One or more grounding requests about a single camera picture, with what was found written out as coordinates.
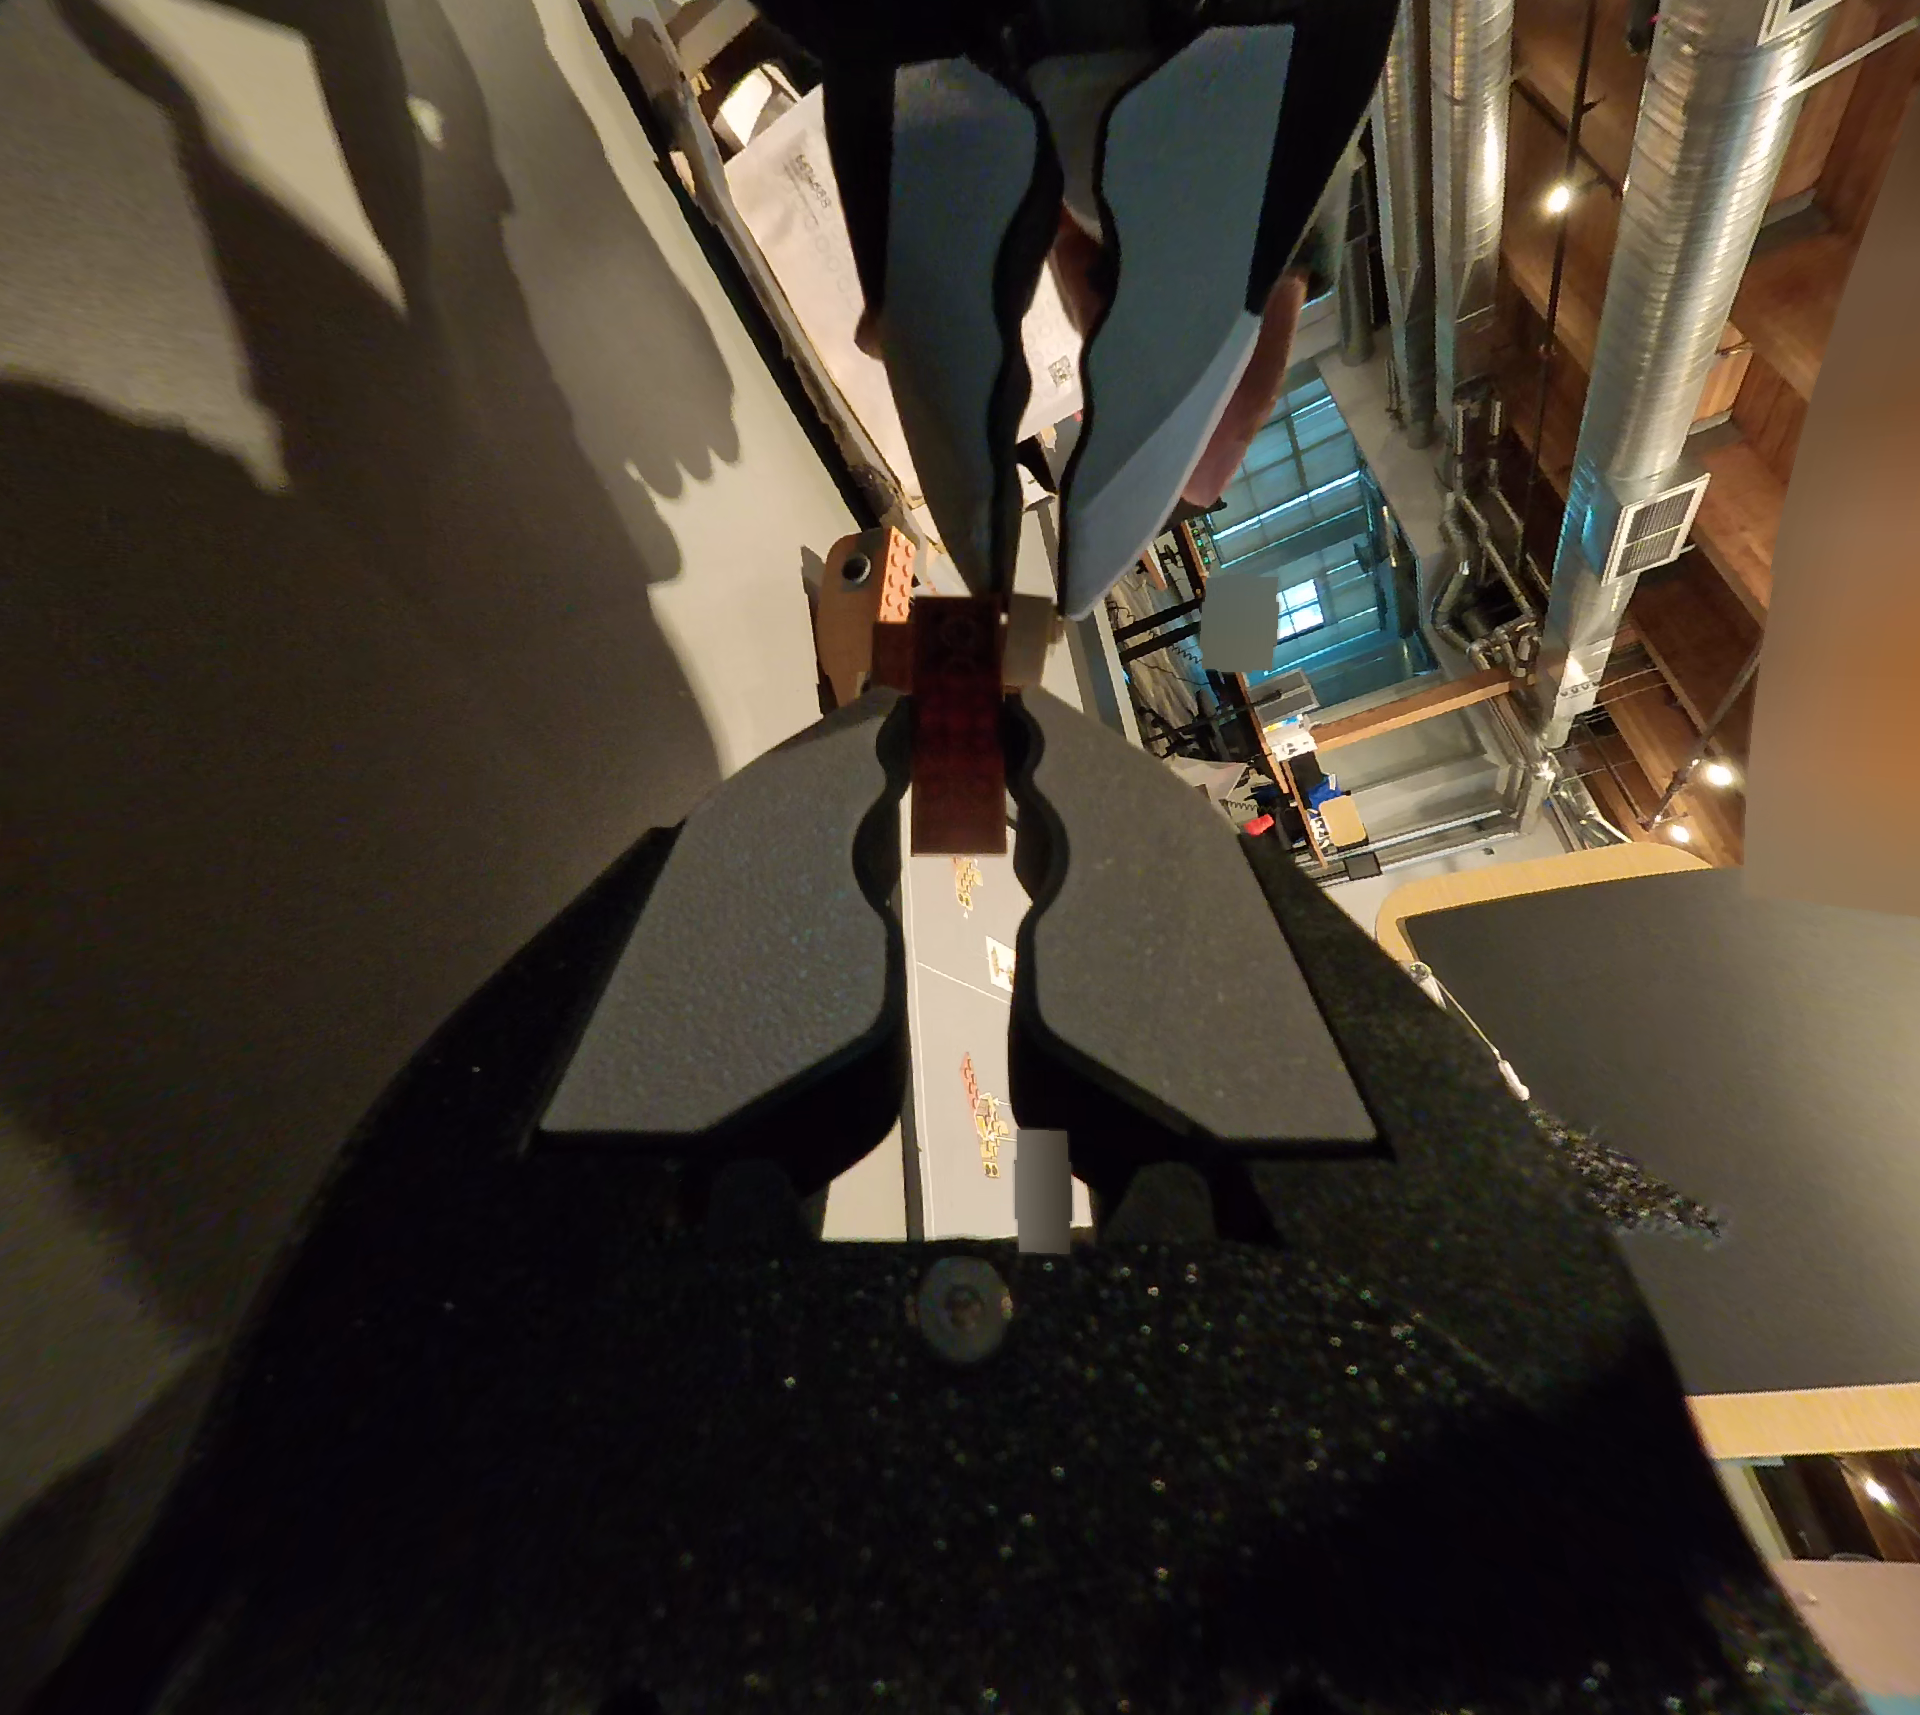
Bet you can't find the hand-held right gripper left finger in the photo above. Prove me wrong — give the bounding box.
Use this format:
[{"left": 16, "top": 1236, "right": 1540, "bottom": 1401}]
[{"left": 538, "top": 691, "right": 911, "bottom": 1149}]

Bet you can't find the long thin metal duct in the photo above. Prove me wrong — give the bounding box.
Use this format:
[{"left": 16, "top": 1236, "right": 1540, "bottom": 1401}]
[{"left": 1376, "top": 0, "right": 1534, "bottom": 425}]

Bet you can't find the grey desk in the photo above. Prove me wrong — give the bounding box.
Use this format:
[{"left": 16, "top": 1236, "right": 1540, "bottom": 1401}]
[{"left": 0, "top": 0, "right": 994, "bottom": 1597}]

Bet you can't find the grey instruction booklet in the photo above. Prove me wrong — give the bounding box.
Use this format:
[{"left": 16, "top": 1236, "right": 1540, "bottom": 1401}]
[{"left": 897, "top": 845, "right": 1089, "bottom": 1241}]

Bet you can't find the wide metal air duct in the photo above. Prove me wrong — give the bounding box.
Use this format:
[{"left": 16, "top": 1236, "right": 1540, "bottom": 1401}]
[{"left": 1526, "top": 0, "right": 1839, "bottom": 751}]

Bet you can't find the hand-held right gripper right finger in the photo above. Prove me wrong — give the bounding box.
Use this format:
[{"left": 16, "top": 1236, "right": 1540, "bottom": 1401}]
[{"left": 1008, "top": 684, "right": 1387, "bottom": 1156}]

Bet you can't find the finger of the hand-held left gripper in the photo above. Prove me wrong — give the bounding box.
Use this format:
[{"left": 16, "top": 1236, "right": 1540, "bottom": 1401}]
[
  {"left": 1056, "top": 22, "right": 1302, "bottom": 614},
  {"left": 876, "top": 54, "right": 1058, "bottom": 583}
]

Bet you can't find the long orange toy brick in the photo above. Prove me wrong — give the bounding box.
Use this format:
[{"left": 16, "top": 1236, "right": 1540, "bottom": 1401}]
[{"left": 912, "top": 592, "right": 1012, "bottom": 855}]

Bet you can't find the black panel wooden rim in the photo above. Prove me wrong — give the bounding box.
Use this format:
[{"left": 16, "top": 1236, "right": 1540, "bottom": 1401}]
[{"left": 1376, "top": 834, "right": 1920, "bottom": 1465}]

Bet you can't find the small orange toy brick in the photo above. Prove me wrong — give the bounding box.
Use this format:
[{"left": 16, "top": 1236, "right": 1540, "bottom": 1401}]
[{"left": 802, "top": 525, "right": 921, "bottom": 705}]

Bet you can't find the person's left hand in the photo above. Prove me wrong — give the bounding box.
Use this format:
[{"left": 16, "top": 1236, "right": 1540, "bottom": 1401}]
[{"left": 1046, "top": 209, "right": 1312, "bottom": 443}]

